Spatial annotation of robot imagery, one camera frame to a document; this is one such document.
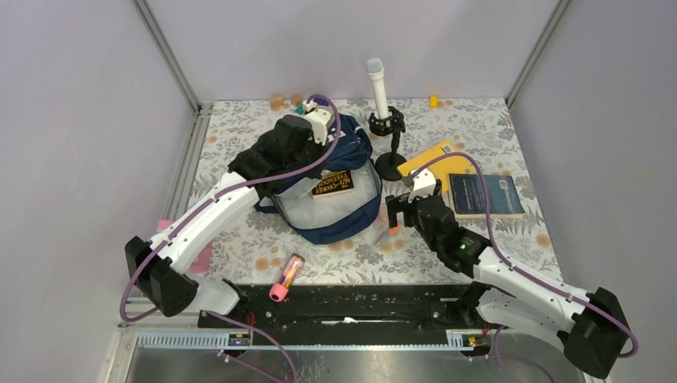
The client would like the yellow book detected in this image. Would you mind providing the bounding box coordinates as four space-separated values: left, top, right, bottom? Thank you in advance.
397 140 476 193

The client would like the pink box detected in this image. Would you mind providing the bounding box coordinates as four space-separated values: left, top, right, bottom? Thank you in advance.
156 220 213 274

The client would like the round wooden block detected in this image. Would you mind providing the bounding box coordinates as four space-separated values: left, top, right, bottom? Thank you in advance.
290 93 303 107

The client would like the black microphone stand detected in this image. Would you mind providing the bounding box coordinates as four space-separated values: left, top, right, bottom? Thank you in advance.
367 106 406 182

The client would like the tan wooden block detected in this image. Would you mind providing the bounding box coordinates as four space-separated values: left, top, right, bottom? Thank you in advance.
269 96 286 111

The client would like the pink-capped clear tube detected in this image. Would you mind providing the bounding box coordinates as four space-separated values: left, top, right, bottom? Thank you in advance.
268 253 306 302

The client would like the purple cable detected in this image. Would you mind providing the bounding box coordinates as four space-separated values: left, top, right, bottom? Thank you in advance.
119 93 342 383
404 152 640 383

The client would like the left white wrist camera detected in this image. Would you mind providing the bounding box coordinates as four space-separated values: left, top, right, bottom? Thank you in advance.
302 101 335 146

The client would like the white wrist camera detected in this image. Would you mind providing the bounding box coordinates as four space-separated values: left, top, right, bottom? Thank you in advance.
302 101 335 146
408 170 437 203

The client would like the grey orange-capped marker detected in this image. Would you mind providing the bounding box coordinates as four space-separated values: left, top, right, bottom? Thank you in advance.
372 226 400 249

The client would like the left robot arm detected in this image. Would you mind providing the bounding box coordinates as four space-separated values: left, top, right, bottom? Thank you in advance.
125 109 341 328

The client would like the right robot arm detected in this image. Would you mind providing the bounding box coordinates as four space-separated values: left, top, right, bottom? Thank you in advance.
386 195 639 379

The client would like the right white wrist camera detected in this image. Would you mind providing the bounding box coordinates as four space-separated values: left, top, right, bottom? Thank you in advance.
408 170 437 203

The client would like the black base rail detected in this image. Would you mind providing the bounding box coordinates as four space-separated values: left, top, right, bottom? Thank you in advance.
227 284 496 347

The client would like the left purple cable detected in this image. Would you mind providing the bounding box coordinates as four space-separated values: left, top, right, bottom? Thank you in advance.
119 93 342 383

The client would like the treehouse story paperback book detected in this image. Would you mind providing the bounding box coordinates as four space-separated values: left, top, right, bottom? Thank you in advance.
311 170 354 198

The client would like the white microphone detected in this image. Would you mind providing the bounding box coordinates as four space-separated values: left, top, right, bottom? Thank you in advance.
367 57 390 120

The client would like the dark blue book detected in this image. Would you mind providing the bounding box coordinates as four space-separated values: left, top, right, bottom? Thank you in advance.
448 174 525 219

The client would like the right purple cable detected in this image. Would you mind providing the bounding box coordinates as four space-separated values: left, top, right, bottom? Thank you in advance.
404 152 640 383

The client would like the navy blue student backpack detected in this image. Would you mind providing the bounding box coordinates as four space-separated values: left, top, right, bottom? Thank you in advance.
255 114 382 244

